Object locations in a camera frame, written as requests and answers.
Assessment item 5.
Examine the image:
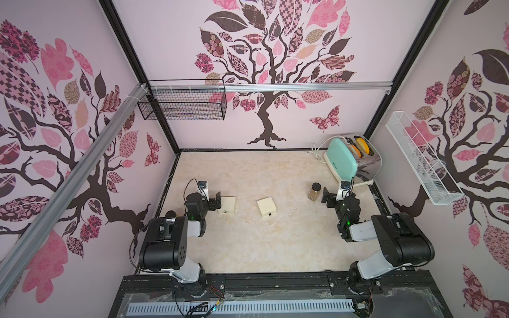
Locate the small cream square box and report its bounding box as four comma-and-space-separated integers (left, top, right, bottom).
257, 197, 277, 219

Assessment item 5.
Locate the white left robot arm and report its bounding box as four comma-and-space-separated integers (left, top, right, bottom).
139, 192, 221, 286

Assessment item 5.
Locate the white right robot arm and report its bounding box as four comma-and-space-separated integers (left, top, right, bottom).
322, 188, 435, 285

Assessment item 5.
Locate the brown spice jar black lid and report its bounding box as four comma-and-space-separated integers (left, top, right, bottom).
308, 182, 322, 201

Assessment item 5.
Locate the yellow jar black lid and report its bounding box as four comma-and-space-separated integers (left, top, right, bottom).
165, 210, 178, 219

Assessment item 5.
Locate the mint green toaster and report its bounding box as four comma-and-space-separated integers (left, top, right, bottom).
323, 133, 383, 188

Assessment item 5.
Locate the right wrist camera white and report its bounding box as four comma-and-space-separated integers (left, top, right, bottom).
336, 180, 353, 201

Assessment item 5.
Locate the white toaster cable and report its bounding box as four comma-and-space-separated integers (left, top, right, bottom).
309, 136, 337, 164

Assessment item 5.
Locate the white wire shelf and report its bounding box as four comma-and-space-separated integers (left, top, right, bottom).
386, 111, 465, 205

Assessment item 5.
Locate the white slotted cable duct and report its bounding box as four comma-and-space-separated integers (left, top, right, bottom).
125, 299, 355, 317

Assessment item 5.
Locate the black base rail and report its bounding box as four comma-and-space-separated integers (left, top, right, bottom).
114, 270, 437, 303

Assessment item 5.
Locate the black wire basket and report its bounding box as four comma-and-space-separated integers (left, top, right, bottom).
138, 78, 227, 121

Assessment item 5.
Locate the aluminium rail back wall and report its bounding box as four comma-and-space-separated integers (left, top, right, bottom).
151, 82, 393, 93

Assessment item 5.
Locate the aluminium rail wall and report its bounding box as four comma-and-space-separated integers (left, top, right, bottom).
151, 82, 393, 93
1, 83, 148, 301

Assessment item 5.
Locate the aluminium rail left wall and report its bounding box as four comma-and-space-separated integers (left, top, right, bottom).
1, 83, 148, 301

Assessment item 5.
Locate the black right corner post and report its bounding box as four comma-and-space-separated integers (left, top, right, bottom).
364, 0, 450, 138

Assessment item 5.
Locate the black corner frame post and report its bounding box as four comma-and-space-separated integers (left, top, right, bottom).
99, 0, 181, 156

